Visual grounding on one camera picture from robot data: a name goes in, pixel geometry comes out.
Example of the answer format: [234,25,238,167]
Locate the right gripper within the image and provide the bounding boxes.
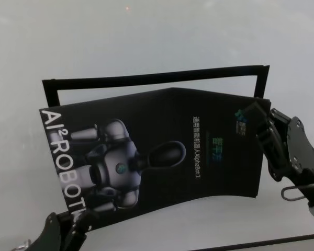
[243,100,314,189]

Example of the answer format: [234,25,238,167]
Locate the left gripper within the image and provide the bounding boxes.
[36,209,100,251]

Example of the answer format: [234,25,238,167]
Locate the black robot poster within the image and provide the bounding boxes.
[38,87,272,232]

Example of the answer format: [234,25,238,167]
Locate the thin wire loop cable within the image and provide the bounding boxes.
[281,182,314,202]

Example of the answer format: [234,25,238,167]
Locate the black tape frame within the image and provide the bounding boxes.
[41,64,271,107]

